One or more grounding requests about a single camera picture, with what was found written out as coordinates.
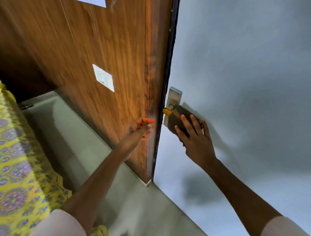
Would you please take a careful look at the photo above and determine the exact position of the person's left hand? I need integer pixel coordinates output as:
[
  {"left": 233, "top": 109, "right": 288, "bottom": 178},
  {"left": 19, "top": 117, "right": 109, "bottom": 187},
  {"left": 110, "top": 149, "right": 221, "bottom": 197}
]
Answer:
[{"left": 121, "top": 118, "right": 155, "bottom": 159}]

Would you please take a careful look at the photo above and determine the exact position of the person's right hand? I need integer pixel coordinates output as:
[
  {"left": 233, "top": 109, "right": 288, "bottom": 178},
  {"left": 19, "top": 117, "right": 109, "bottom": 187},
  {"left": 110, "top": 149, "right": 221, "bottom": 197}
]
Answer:
[{"left": 174, "top": 114, "right": 217, "bottom": 169}]

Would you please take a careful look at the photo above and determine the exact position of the yellow sponge with dark scourer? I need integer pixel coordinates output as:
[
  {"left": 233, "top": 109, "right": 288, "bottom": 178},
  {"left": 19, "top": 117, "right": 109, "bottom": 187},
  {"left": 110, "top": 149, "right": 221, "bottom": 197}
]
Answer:
[{"left": 162, "top": 105, "right": 203, "bottom": 144}]

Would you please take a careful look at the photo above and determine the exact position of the person's left forearm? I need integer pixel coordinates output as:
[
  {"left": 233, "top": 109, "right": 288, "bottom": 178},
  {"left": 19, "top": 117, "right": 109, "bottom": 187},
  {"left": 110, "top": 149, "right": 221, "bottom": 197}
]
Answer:
[{"left": 59, "top": 147, "right": 133, "bottom": 235}]

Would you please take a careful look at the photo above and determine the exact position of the person's right forearm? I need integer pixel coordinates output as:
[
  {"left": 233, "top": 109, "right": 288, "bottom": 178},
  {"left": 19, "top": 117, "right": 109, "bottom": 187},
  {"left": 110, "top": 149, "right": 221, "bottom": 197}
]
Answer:
[{"left": 197, "top": 158, "right": 283, "bottom": 229}]

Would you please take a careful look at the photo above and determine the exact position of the white rectangular sticker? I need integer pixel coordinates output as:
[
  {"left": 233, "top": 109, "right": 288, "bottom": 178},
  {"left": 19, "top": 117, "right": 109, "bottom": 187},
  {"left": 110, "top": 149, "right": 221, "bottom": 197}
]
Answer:
[{"left": 92, "top": 64, "right": 115, "bottom": 93}]

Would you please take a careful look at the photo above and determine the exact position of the wooden door with grey face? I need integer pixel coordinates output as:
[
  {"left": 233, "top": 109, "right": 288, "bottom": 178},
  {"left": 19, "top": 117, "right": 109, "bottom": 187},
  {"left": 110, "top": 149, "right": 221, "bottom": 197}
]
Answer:
[{"left": 0, "top": 0, "right": 311, "bottom": 236}]

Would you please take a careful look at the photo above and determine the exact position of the white sleeve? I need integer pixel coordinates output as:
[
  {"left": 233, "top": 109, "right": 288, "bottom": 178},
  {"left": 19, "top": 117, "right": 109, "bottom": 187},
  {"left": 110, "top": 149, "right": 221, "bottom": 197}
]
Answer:
[
  {"left": 29, "top": 209, "right": 88, "bottom": 236},
  {"left": 260, "top": 216, "right": 311, "bottom": 236}
]

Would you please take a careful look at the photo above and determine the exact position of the white paper sheet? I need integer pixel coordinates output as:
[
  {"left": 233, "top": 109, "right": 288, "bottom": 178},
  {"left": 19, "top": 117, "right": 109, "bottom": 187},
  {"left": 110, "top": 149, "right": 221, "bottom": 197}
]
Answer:
[{"left": 75, "top": 0, "right": 107, "bottom": 8}]

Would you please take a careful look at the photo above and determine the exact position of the yellow floral patterned garment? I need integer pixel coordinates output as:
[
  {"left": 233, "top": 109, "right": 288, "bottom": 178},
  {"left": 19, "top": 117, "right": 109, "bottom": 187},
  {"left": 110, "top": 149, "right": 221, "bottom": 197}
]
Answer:
[{"left": 0, "top": 80, "right": 109, "bottom": 236}]

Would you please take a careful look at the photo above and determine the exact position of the silver door handle plate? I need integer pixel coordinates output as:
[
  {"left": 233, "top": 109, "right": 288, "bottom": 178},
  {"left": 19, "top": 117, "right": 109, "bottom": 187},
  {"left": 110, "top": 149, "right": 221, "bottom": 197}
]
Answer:
[{"left": 163, "top": 86, "right": 183, "bottom": 128}]

